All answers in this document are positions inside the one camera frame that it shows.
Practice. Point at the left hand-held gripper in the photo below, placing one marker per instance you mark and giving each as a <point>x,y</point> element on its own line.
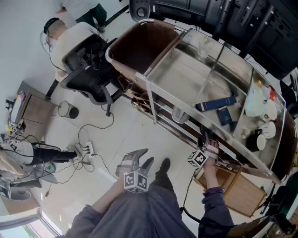
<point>136,182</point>

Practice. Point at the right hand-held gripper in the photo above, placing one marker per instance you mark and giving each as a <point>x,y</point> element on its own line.
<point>198,159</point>

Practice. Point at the grey shoe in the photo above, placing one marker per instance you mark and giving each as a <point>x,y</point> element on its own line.
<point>179,114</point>

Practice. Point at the wooden three-tier shelf cart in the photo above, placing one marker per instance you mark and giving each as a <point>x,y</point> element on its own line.
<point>242,193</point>

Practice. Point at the metal shelving cart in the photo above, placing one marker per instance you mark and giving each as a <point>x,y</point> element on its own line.
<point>186,76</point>

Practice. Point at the person's left forearm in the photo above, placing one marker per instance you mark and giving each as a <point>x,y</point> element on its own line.
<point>107,197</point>

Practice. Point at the person's right forearm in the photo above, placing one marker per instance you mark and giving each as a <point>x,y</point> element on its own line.
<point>211,176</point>

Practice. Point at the black rounded object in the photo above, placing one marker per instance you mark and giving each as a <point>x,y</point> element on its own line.
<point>165,163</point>

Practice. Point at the brown wooden side cabinet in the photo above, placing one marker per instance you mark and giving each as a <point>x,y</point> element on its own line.
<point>37,109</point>

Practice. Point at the small navy box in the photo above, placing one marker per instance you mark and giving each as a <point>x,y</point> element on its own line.
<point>224,116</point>

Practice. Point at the long navy box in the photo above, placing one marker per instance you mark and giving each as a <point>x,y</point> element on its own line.
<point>216,103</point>

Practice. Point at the person's grey clothing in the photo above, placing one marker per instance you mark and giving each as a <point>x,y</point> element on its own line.
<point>144,213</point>

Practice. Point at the white power strip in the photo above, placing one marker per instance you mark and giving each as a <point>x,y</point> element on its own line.
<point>89,148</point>

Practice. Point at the white ceramic cup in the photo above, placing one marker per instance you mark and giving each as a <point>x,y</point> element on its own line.
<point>261,142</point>
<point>270,110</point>
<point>268,130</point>

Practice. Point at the orange packet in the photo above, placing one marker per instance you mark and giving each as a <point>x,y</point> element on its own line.
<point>272,94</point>

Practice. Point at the clear drinking glass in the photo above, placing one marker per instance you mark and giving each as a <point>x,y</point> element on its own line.
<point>205,50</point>

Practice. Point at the black screen stand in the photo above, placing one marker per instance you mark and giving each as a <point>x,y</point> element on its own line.
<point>232,14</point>

